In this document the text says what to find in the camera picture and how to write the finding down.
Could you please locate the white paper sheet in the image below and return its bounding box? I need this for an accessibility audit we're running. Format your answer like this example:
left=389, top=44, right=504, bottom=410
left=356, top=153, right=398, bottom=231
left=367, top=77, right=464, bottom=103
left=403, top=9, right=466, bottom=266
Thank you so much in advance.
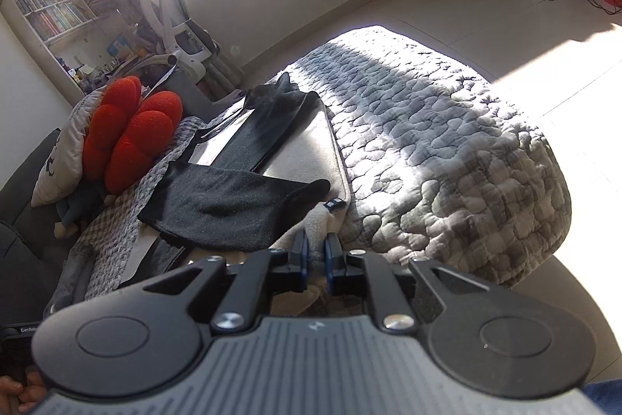
left=144, top=53, right=176, bottom=101

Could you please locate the cream shirt with black sleeves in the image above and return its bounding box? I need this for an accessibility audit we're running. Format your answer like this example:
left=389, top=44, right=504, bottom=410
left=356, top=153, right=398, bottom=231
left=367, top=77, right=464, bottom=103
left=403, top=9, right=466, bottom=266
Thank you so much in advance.
left=119, top=72, right=371, bottom=319

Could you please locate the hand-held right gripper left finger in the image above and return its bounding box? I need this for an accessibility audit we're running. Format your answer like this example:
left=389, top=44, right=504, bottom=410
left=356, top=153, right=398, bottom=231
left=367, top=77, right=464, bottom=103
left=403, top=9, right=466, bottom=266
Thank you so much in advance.
left=138, top=230, right=311, bottom=334

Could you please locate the white bookshelf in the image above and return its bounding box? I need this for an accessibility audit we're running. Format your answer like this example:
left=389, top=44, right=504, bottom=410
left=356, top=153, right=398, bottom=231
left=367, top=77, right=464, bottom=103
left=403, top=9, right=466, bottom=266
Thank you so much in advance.
left=0, top=0, right=128, bottom=96

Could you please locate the red flower-shaped cushion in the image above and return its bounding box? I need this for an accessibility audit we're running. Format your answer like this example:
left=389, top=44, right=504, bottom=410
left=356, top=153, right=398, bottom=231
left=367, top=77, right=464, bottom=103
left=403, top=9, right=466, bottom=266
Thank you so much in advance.
left=81, top=75, right=185, bottom=195

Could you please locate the person's blue jeans leg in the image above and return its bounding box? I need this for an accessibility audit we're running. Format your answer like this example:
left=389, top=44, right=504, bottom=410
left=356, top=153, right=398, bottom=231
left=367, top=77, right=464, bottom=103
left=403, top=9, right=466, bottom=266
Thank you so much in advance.
left=580, top=380, right=622, bottom=415

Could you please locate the blue stuffed toy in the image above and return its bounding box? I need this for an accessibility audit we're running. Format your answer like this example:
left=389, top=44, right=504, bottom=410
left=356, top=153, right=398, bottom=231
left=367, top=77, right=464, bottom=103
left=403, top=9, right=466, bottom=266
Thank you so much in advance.
left=53, top=186, right=118, bottom=242

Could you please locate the person's left hand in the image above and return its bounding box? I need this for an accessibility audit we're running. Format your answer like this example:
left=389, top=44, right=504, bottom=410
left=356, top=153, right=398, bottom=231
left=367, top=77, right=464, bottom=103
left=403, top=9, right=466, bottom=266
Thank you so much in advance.
left=0, top=371, right=47, bottom=415

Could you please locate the black cable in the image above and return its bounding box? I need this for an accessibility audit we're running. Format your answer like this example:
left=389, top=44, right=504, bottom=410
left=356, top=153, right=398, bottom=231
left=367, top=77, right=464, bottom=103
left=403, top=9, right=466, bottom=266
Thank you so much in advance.
left=541, top=0, right=622, bottom=16

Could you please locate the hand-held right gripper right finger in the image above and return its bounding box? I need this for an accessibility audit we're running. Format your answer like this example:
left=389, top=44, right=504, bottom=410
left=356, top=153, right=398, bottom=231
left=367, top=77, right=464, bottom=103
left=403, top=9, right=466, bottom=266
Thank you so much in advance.
left=323, top=231, right=491, bottom=334

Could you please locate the white printed pillow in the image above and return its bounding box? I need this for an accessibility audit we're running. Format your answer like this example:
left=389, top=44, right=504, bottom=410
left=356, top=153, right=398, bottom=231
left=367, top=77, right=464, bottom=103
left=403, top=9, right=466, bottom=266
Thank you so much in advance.
left=31, top=88, right=106, bottom=208

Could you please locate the grey plaid quilted blanket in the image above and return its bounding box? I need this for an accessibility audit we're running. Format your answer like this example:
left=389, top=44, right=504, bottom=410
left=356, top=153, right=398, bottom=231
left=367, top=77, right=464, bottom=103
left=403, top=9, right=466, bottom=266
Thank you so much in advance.
left=73, top=26, right=573, bottom=315

